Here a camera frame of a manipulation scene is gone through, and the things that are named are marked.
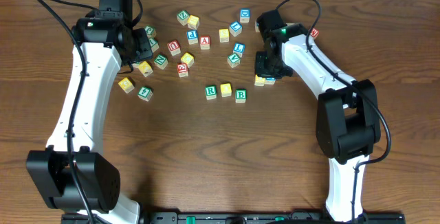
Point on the green R block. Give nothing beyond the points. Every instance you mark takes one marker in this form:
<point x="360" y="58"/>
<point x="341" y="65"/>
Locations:
<point x="211" y="92"/>

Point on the yellow block middle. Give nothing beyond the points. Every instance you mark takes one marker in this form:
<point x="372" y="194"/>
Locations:
<point x="188" y="59"/>

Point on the red E block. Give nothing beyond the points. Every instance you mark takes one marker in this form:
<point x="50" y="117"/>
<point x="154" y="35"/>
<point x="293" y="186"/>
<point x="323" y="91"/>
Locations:
<point x="182" y="70"/>

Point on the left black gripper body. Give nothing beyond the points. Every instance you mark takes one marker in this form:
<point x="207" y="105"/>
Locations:
<point x="141" y="47"/>

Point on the green 4 block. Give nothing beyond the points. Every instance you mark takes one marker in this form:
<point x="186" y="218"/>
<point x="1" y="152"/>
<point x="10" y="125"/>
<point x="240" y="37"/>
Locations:
<point x="145" y="93"/>

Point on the blue d block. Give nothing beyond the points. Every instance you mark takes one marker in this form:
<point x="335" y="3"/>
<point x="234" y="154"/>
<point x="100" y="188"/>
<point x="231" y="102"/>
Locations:
<point x="256" y="25"/>
<point x="244" y="16"/>

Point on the blue D block near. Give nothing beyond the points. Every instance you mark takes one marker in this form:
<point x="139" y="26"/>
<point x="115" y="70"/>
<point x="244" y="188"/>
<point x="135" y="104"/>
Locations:
<point x="256" y="25"/>

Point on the green Z block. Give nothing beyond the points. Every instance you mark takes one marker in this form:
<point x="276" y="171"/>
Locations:
<point x="183" y="17"/>

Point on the yellow S block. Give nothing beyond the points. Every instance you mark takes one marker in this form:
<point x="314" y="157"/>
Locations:
<point x="224" y="35"/>

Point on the red A block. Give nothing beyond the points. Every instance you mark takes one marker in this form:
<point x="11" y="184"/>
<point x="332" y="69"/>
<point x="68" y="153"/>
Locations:
<point x="204" y="42"/>

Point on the yellow X block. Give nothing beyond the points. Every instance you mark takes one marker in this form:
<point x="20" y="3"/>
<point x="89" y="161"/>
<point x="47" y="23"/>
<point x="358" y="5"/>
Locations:
<point x="145" y="69"/>

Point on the blue L block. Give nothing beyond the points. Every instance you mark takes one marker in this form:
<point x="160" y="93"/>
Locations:
<point x="235" y="28"/>

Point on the yellow O block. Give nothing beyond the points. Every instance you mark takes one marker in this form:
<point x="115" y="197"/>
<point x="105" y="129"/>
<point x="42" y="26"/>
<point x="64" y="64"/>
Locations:
<point x="259" y="81"/>
<point x="226" y="90"/>

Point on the green V block centre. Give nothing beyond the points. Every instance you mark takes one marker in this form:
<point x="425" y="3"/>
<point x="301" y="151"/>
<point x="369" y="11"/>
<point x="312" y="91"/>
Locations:
<point x="233" y="60"/>

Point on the blue T block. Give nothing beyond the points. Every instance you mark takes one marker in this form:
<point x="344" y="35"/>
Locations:
<point x="270" y="81"/>

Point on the green B block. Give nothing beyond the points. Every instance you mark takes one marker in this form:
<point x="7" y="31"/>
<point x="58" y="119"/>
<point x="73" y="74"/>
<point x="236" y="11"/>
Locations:
<point x="240" y="96"/>

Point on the green 7 block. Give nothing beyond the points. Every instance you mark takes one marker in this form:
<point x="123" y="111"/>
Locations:
<point x="154" y="45"/>

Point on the red M block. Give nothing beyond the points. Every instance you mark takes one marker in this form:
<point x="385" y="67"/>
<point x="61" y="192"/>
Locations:
<point x="314" y="33"/>

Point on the green V block left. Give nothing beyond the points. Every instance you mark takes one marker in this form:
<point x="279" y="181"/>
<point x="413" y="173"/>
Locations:
<point x="137" y="64"/>

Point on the green v block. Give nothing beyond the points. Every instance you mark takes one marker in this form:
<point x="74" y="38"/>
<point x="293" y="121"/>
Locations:
<point x="233" y="60"/>
<point x="137" y="64"/>

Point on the red U block left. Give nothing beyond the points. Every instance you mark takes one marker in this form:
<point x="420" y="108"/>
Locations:
<point x="174" y="47"/>

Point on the blue D block far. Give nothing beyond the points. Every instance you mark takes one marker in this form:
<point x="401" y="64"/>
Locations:
<point x="244" y="16"/>

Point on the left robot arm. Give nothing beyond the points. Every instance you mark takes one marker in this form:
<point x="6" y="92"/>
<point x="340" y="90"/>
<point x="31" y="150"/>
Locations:
<point x="71" y="172"/>

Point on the yellow C block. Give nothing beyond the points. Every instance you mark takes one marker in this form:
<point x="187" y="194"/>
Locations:
<point x="126" y="84"/>

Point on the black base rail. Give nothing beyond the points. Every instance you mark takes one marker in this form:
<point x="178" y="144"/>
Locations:
<point x="300" y="216"/>

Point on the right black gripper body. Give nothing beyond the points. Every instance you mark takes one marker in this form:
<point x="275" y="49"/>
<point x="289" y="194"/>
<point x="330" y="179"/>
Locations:
<point x="265" y="66"/>

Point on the blue P block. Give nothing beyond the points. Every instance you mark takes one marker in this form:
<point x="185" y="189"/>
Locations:
<point x="192" y="37"/>

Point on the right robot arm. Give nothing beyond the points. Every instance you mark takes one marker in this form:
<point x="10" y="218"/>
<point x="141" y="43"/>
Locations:
<point x="347" y="126"/>

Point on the yellow block far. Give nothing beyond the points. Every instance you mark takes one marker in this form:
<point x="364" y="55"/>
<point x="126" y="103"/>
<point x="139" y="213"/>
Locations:
<point x="193" y="22"/>

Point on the green N block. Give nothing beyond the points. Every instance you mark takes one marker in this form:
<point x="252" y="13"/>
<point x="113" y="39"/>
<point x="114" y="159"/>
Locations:
<point x="161" y="61"/>

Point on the green block far left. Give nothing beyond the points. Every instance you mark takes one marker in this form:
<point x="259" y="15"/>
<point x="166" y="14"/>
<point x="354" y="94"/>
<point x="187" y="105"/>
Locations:
<point x="150" y="31"/>

